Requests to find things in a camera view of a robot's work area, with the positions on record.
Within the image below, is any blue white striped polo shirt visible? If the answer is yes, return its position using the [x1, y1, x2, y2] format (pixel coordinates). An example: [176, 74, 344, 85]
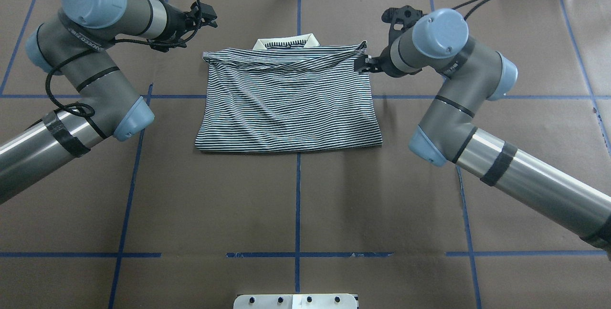
[194, 33, 383, 153]

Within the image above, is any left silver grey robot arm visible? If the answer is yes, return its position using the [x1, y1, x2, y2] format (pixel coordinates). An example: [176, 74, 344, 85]
[0, 0, 217, 203]

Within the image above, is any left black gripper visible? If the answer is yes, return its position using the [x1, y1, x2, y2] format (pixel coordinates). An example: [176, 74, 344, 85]
[148, 3, 218, 53]

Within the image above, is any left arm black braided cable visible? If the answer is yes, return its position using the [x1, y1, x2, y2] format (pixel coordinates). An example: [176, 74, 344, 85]
[45, 0, 203, 118]

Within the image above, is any white metal base plate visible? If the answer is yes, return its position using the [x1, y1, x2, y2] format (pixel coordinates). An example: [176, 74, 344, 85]
[233, 292, 359, 309]

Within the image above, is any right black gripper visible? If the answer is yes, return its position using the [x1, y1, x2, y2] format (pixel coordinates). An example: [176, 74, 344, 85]
[354, 6, 425, 78]

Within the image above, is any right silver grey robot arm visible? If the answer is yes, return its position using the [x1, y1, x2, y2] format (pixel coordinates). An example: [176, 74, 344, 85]
[354, 6, 610, 253]

